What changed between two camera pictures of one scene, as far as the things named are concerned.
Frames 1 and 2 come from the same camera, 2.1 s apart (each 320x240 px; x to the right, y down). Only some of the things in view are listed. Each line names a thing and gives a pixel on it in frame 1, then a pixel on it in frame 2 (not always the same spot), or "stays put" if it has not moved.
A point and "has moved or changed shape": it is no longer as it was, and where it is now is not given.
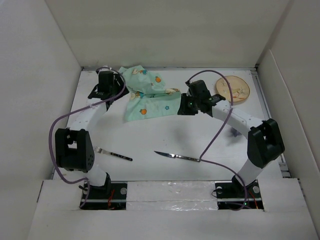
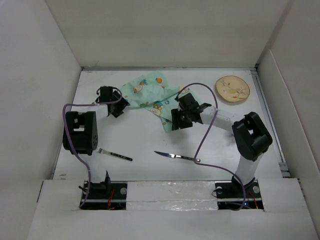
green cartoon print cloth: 148,97 has moved or changed shape
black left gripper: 118,82 → 122,105
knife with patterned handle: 176,156 stays put
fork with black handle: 102,151 stays put
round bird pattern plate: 240,89 stays put
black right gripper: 183,109 → 176,121
